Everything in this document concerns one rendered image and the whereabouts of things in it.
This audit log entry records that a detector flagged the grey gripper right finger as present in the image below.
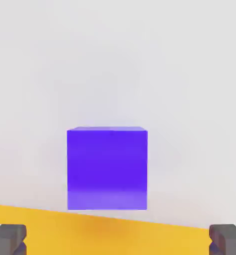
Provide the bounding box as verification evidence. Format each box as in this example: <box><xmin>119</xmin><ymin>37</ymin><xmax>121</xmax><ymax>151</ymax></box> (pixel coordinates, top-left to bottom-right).
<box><xmin>209</xmin><ymin>224</ymin><xmax>236</xmax><ymax>255</ymax></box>

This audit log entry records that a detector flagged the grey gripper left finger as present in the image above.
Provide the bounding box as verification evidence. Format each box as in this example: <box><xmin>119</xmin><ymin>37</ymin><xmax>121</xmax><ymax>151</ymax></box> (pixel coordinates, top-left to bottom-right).
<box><xmin>0</xmin><ymin>224</ymin><xmax>27</xmax><ymax>255</ymax></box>

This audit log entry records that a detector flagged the small purple cube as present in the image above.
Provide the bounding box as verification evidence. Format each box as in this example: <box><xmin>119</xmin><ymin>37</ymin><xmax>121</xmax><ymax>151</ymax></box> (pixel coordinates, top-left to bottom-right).
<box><xmin>66</xmin><ymin>126</ymin><xmax>149</xmax><ymax>211</ymax></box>

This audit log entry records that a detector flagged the large yellow box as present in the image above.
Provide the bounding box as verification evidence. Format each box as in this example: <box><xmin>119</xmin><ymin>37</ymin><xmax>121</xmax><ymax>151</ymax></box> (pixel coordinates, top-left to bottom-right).
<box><xmin>0</xmin><ymin>204</ymin><xmax>213</xmax><ymax>255</ymax></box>

